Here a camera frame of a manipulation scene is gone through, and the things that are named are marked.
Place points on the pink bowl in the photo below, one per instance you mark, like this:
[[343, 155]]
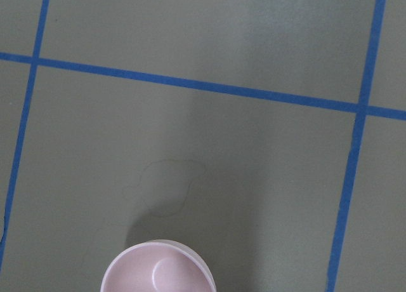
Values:
[[158, 265]]

